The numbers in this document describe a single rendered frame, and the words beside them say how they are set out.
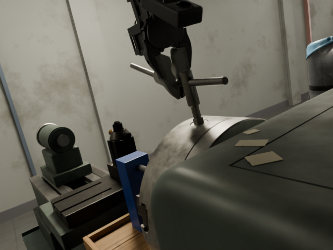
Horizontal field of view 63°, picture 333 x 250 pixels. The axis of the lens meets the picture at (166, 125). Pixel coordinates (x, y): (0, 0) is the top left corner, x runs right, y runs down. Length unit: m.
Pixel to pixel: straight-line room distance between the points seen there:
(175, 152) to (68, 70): 3.21
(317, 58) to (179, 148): 0.57
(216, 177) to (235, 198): 0.03
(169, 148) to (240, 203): 0.28
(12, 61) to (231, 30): 3.43
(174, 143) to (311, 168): 0.28
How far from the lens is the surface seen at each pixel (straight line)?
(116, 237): 0.89
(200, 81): 0.44
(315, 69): 0.91
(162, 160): 0.46
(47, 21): 3.66
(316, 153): 0.26
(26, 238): 1.89
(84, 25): 3.63
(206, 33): 4.71
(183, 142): 0.45
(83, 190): 1.05
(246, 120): 0.47
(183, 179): 0.24
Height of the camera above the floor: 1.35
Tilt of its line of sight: 13 degrees down
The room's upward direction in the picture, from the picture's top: 12 degrees counter-clockwise
